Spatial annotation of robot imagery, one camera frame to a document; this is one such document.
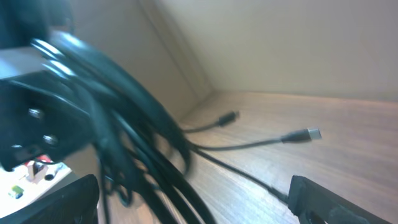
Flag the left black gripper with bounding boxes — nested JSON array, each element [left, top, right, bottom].
[[1, 72, 93, 171]]

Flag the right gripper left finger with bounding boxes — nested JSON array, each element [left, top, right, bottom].
[[1, 174, 100, 224]]

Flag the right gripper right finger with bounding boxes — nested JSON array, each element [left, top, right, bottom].
[[287, 175, 387, 224]]

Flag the black USB cables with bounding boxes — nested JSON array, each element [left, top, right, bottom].
[[30, 30, 323, 224]]

